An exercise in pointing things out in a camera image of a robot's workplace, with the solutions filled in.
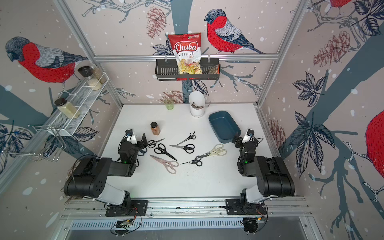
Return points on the black wall basket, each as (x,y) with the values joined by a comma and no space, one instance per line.
(171,70)

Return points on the pink kitchen scissors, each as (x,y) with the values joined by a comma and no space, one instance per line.
(169,165)

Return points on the wire rack hooks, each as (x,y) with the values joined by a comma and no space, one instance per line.
(35,143)

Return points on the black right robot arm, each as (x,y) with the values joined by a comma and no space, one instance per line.
(273,179)

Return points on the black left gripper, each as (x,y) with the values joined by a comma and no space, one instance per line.
(141,143)

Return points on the teal plastic storage box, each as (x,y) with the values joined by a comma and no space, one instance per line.
(224,126)

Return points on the red pepper spice jar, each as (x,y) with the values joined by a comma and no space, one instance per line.
(155,128)

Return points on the large black scissors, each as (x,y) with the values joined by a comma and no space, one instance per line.
(161,150)

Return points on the white cylindrical utensil holder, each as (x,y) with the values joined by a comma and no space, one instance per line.
(197,104)

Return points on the black-lid spice jar on shelf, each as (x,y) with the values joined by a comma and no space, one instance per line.
(92,81)

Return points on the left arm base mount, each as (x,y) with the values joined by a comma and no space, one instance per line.
(134,208)

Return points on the glass jar behind on shelf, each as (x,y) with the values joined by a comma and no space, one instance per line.
(99,74)

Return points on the white wire wall shelf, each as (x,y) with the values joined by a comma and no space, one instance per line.
(81,98)

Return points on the red Chuba chips bag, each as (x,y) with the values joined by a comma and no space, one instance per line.
(187,50)

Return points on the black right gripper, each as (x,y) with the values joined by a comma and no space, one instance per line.
(240,141)

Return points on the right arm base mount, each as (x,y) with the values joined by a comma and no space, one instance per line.
(235,207)

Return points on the green glass cup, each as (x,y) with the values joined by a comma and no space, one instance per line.
(169,103)

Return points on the small black scissors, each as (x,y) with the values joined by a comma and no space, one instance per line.
(191,136)

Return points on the yellow spice jar on shelf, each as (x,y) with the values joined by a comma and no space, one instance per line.
(67,108)

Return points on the dark blue handled scissors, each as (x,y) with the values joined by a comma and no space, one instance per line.
(151,144)

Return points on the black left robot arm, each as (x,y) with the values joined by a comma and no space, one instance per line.
(88,178)

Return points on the circuit board with wires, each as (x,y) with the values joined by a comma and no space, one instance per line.
(124,227)

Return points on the beige kitchen scissors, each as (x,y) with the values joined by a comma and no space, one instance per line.
(218,150)

